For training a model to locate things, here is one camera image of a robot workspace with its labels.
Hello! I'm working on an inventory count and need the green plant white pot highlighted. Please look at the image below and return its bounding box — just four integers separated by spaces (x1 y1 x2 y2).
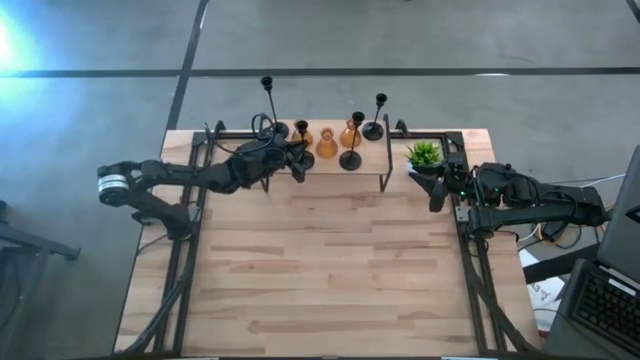
404 140 446 176

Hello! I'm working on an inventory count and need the white paper sheet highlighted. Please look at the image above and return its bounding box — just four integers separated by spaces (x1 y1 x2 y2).
519 249 566 321

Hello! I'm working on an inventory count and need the white cable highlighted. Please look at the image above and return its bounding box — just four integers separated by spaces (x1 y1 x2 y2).
549 172 626 188

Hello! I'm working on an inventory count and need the black aluminium table frame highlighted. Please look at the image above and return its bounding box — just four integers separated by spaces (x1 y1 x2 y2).
115 119 539 357

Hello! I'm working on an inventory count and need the black metal stand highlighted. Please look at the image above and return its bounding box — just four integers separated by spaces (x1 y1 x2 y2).
0 199 82 351

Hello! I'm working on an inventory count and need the black metal candlestick holder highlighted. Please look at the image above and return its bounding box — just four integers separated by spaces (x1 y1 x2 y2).
338 110 366 172
294 119 316 171
260 75 290 140
361 92 389 142

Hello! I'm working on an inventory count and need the yellow cable bundle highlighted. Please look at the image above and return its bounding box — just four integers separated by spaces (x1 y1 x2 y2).
529 222 556 244

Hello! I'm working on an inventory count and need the amber glass candlestick holder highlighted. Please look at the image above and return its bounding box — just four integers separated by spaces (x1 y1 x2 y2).
315 127 339 160
291 128 315 149
339 118 363 150

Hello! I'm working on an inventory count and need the wooden shelf black metal frame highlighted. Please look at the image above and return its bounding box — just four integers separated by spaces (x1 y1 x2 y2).
257 113 395 194

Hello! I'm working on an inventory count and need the grey laptop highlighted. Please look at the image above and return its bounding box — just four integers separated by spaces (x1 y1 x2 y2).
542 144 640 359

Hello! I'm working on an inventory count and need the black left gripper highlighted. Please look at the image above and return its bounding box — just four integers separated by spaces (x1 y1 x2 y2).
244 139 309 186

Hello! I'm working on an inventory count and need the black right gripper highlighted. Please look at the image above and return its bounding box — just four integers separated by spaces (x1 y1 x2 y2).
407 152 476 215

